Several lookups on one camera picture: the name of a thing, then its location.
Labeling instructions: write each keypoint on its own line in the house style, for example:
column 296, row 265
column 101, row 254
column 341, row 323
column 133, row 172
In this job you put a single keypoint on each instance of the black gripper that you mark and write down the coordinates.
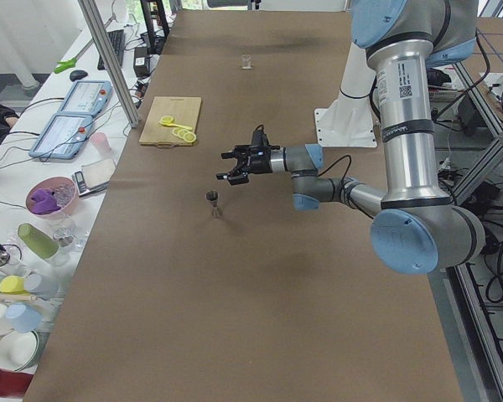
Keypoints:
column 261, row 164

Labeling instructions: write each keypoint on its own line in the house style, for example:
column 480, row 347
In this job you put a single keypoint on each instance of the steel double jigger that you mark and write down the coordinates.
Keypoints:
column 212, row 197

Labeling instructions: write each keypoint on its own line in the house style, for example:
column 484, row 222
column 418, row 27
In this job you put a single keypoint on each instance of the small clear glass measuring cup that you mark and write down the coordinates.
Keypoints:
column 246, row 63

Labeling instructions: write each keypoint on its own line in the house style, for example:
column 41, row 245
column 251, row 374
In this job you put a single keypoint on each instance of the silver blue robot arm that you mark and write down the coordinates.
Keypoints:
column 416, row 228

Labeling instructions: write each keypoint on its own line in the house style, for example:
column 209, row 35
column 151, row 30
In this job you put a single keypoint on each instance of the pink plastic cup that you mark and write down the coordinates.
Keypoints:
column 100, row 141

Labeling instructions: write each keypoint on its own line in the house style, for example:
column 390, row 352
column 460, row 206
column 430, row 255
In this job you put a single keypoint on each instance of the yellow cup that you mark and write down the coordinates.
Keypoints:
column 12, row 285

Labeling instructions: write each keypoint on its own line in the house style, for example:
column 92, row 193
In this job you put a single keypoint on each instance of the light blue cup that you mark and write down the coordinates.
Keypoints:
column 23, row 317

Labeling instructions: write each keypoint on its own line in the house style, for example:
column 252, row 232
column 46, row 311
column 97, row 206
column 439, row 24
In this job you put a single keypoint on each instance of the lemon slice end of row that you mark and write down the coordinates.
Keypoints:
column 189, row 137

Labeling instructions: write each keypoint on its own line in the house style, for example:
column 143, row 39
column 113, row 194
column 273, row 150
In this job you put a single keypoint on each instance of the lemon slice middle of row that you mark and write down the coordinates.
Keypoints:
column 182, row 133

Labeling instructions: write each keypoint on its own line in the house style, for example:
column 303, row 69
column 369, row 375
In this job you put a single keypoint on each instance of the lemon slice near knife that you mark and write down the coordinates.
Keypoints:
column 177, row 131

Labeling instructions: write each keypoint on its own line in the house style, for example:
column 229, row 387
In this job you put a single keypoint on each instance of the bamboo cutting board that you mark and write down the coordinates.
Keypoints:
column 185, row 110

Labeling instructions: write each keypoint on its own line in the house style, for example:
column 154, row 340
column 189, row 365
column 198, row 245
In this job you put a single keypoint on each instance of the yellow plastic knife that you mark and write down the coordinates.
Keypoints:
column 172, row 123

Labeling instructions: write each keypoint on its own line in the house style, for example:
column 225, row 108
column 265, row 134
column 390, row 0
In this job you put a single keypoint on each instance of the teach pendant far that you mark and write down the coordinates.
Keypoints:
column 86, row 97

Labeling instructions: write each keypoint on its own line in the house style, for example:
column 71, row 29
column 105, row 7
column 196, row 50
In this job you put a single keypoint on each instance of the teach pendant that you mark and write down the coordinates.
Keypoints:
column 63, row 136
column 86, row 97

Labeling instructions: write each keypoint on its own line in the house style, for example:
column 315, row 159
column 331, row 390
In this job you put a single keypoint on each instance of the teach pendant near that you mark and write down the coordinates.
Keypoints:
column 63, row 136

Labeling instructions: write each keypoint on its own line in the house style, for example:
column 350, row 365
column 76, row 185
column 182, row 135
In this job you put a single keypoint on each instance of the pink bowl with purple cloth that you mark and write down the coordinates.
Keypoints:
column 51, row 197

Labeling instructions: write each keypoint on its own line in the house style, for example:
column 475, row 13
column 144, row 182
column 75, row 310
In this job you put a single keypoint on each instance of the green tumbler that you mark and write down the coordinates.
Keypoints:
column 37, row 241

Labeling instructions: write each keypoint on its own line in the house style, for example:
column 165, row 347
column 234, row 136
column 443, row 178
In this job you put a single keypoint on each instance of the white bowl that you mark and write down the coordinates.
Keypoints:
column 19, row 351

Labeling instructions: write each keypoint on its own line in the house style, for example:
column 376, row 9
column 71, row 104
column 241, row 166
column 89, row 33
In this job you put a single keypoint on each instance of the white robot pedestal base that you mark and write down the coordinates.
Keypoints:
column 348, row 121

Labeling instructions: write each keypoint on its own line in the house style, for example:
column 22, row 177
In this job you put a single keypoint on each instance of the aluminium frame post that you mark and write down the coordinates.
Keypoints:
column 98, row 31

